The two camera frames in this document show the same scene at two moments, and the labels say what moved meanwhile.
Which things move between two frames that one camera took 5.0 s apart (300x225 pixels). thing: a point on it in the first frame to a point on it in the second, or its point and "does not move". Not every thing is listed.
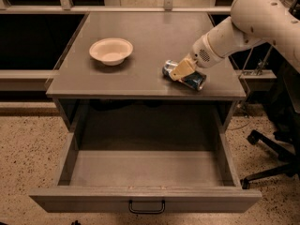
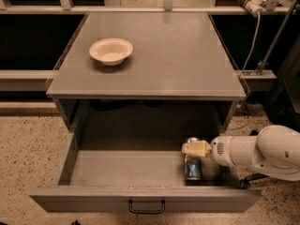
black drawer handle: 137,211 does not move
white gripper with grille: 201,56 to 218,148
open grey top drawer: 147,182 does not move
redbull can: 196,80 to 193,164
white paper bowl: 111,51 does not move
